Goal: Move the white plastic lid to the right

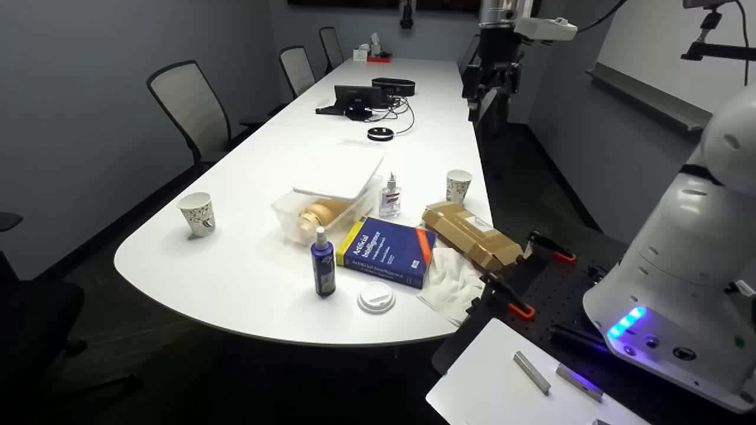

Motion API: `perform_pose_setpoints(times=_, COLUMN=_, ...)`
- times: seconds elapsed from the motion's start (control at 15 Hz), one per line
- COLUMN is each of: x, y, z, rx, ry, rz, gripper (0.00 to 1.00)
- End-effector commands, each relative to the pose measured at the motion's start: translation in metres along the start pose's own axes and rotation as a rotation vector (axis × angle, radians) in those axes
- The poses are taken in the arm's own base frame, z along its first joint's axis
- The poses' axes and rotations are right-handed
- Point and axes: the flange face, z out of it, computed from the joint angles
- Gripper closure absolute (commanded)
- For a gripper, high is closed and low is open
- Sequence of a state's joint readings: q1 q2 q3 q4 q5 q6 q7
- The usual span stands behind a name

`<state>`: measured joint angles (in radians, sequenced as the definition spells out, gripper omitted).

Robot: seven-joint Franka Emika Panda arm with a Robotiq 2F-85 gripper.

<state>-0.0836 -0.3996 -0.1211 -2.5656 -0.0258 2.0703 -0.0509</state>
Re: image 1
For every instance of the orange handled clamp front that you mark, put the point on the orange handled clamp front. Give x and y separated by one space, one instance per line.
500 292

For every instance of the blue spray bottle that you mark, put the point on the blue spray bottle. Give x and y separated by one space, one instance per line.
323 261

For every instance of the small clear sanitizer bottle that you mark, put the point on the small clear sanitizer bottle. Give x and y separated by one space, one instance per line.
390 198

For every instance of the middle mesh office chair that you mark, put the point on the middle mesh office chair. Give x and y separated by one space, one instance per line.
296 70

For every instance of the white plastic cup lid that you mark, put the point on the white plastic cup lid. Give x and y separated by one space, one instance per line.
377 301

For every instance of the clear plastic food container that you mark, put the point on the clear plastic food container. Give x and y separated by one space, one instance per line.
328 194

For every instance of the black round puck device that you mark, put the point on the black round puck device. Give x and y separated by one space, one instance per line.
382 133

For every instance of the mesh office chair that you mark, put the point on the mesh office chair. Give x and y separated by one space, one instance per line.
192 104
333 45
296 70

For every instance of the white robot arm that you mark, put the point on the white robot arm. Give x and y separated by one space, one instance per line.
678 306

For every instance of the orange handled clamp rear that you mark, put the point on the orange handled clamp rear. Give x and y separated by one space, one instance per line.
555 248

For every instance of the grey metal bar right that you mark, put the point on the grey metal bar right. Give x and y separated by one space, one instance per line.
579 382

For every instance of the orange handled clamp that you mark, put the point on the orange handled clamp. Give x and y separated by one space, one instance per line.
500 292
555 248

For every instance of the orange marker pen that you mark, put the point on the orange marker pen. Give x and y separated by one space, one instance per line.
424 244

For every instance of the black conference phone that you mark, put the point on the black conference phone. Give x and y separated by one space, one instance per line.
356 101

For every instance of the red item far table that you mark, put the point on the red item far table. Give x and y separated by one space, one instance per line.
387 58

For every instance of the white crumpled cloth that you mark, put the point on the white crumpled cloth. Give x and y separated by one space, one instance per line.
450 284

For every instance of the patterned paper cup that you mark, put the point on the patterned paper cup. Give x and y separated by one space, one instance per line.
197 209
457 184

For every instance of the right patterned paper cup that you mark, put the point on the right patterned paper cup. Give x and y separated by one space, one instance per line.
457 184

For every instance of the left patterned paper cup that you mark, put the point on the left patterned paper cup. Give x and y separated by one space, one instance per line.
197 209

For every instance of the grey metal bar left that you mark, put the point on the grey metal bar left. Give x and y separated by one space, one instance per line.
532 373

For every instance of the grey metal bar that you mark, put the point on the grey metal bar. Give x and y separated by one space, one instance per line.
532 373
579 382

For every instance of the far mesh office chair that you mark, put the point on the far mesh office chair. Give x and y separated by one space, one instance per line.
333 45

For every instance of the near mesh office chair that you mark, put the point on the near mesh office chair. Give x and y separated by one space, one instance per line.
192 104

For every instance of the black chair at left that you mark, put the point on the black chair at left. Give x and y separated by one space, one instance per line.
37 320

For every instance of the blue hardcover book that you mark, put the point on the blue hardcover book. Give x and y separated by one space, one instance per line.
387 250

